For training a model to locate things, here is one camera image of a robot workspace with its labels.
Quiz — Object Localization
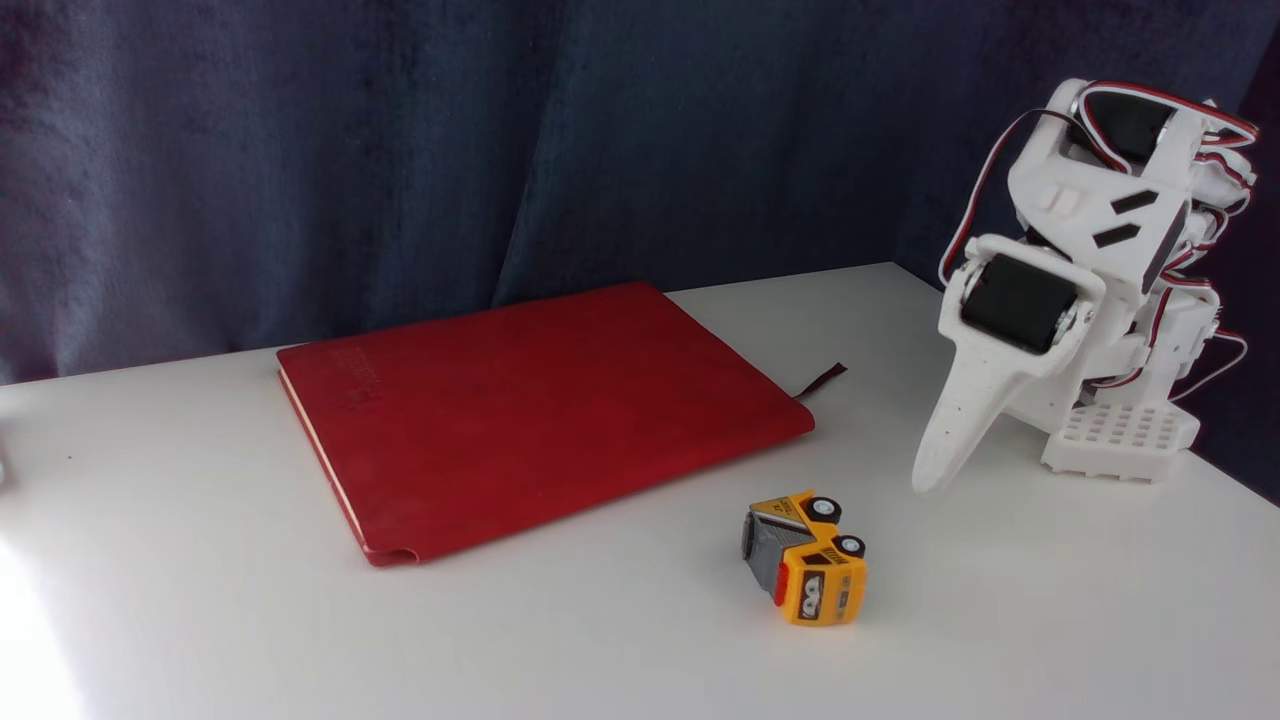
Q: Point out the yellow grey toy truck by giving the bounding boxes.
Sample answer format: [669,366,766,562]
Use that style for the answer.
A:
[741,489,868,627]

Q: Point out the red white black servo cable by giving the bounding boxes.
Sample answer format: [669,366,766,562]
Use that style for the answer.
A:
[938,105,1061,287]

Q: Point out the red notebook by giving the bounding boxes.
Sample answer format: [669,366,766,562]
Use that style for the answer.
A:
[275,281,849,568]

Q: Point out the dark blue curtain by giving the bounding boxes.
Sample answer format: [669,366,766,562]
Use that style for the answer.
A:
[0,0,1280,506]

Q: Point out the thin white cable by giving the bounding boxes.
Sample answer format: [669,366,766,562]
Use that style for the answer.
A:
[1170,328,1252,403]

